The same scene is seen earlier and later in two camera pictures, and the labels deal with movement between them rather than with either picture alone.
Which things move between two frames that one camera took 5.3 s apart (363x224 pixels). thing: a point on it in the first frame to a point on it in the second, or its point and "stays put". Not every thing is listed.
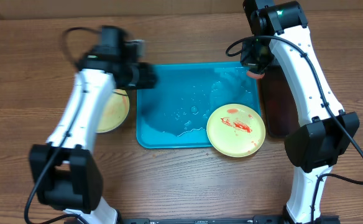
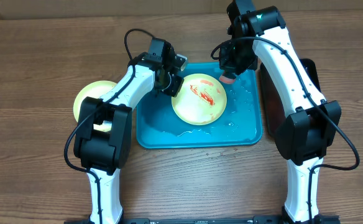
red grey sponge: [258, 76] to [226, 80]
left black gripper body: [138, 77] to [171, 86]
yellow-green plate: [235, 130] to [201, 100]
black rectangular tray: [280, 114] stays put
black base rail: [235, 219] stays put
